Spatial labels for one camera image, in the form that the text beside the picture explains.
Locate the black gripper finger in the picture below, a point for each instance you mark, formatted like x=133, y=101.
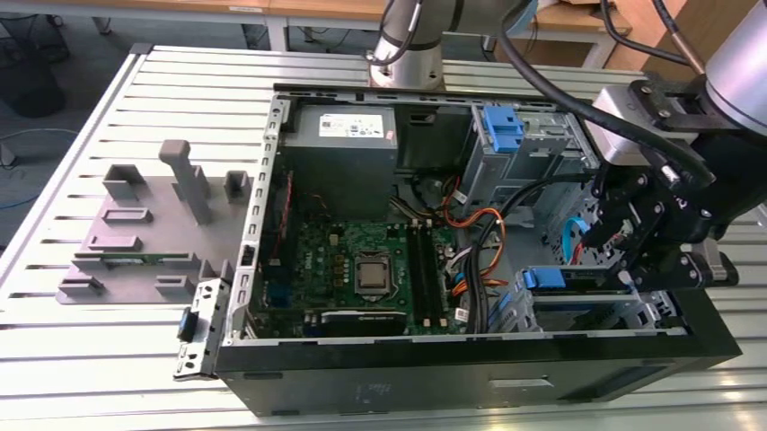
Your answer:
x=629, y=197
x=677, y=269

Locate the hard disk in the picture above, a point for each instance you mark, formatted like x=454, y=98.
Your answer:
x=542, y=278

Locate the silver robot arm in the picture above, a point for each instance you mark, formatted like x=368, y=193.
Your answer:
x=408, y=67

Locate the silver disk bay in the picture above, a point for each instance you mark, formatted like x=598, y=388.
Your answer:
x=582, y=301

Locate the silver drive cage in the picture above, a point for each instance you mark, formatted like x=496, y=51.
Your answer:
x=540, y=166

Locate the blue plastic drive latch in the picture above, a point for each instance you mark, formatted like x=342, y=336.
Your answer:
x=502, y=130

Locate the wooden cabinet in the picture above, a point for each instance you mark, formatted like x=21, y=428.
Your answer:
x=672, y=27

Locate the black RAM slot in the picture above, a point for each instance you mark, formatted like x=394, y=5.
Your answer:
x=434, y=269
x=418, y=269

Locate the CPU socket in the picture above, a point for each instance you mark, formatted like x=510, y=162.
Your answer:
x=372, y=257

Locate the silver CPU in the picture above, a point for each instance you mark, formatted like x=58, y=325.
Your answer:
x=374, y=275

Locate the grey power supply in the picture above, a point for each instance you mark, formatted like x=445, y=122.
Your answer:
x=336, y=179

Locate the black PC case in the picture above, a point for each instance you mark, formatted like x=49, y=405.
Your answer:
x=420, y=377

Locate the green motherboard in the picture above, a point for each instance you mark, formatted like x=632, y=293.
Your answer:
x=324, y=256

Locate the black graphics card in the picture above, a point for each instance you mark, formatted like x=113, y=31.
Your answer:
x=360, y=321

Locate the grey parts rack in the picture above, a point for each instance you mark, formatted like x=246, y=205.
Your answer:
x=181, y=251

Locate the blue rear port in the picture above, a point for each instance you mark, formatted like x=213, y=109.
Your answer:
x=188, y=325

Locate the green RAM stick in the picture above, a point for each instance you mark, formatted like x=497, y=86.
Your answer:
x=133, y=258

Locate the black bin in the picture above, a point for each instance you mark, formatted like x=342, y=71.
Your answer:
x=30, y=90

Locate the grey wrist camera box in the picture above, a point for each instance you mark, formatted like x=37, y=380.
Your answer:
x=617, y=125

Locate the wooden desk white frame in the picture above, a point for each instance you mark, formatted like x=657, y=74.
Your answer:
x=576, y=27
x=240, y=9

